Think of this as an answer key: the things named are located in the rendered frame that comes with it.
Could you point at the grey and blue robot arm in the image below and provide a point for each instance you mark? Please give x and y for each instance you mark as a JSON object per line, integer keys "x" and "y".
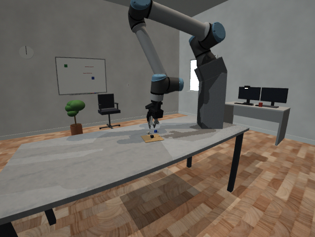
{"x": 204, "y": 36}

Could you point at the orange flat mat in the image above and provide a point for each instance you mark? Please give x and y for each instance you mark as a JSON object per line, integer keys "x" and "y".
{"x": 148, "y": 139}

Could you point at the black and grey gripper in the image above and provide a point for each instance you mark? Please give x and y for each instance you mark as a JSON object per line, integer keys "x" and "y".
{"x": 155, "y": 112}

